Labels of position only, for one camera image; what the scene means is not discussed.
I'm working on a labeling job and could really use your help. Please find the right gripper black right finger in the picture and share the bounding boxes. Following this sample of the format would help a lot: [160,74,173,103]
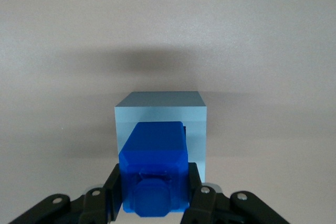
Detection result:
[180,162,289,224]

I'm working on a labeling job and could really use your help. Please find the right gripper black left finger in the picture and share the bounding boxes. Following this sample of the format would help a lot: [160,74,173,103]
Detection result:
[9,163,123,224]

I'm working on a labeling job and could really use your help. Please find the gray square base block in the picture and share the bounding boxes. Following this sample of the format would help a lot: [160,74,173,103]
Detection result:
[114,91,208,184]

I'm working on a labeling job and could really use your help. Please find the brown table mat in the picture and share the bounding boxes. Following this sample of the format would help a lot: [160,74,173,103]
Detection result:
[0,0,336,224]

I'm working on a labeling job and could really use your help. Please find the blue square plastic part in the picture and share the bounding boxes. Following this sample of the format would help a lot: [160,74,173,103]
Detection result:
[118,121,190,218]

